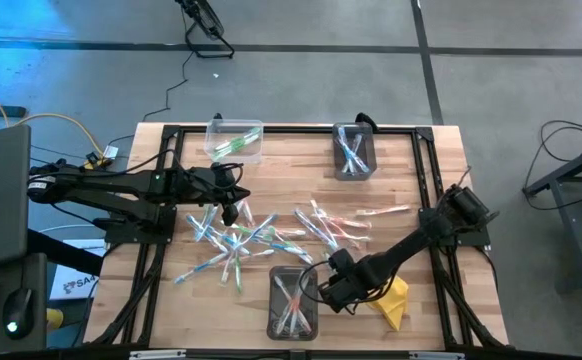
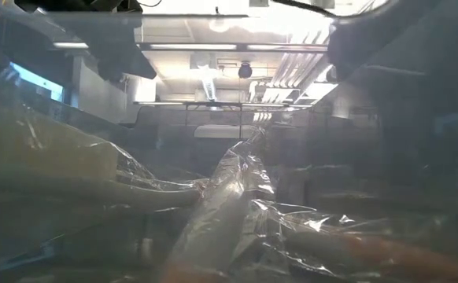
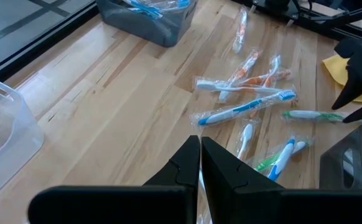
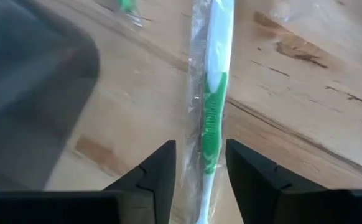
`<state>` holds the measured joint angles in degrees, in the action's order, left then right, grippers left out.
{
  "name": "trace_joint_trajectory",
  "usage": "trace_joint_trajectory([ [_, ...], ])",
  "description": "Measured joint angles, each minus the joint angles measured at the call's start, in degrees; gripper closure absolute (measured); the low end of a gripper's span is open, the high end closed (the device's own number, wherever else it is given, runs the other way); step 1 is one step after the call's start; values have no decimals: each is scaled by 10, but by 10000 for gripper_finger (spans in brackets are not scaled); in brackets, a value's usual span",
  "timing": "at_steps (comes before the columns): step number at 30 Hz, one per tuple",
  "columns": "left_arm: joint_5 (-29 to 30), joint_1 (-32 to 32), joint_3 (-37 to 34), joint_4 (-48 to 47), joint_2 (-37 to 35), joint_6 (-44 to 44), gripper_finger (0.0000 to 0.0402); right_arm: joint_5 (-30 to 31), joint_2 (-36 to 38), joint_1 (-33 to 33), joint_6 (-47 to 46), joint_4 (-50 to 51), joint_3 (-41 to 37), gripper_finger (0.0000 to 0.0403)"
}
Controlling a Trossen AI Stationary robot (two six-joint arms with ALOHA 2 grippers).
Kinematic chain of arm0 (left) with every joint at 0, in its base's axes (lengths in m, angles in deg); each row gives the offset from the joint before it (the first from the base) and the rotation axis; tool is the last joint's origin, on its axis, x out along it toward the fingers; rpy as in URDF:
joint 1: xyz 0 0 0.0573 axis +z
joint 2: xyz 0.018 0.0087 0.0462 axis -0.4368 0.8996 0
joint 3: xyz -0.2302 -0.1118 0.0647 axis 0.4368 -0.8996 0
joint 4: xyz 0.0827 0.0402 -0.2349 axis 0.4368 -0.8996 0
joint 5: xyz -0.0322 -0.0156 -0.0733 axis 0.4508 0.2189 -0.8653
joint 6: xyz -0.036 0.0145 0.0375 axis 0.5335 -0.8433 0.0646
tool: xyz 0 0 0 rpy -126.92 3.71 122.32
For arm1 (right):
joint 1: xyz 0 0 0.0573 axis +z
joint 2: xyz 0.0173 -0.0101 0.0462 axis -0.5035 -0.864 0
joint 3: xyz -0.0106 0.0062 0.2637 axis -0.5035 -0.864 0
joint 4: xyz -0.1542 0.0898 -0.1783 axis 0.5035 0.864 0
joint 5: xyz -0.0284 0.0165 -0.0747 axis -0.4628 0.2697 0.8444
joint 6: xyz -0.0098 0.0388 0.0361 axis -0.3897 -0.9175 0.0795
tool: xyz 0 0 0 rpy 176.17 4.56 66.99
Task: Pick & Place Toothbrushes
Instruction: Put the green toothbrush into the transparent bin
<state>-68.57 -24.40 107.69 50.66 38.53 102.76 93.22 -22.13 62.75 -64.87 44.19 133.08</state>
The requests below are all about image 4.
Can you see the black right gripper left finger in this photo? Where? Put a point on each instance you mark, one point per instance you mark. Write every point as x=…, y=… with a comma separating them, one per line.
x=150, y=193

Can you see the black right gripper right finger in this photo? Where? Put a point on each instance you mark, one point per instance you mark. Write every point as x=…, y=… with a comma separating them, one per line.
x=262, y=193

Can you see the green toothbrush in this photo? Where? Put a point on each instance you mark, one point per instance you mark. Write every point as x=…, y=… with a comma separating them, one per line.
x=213, y=118
x=127, y=5

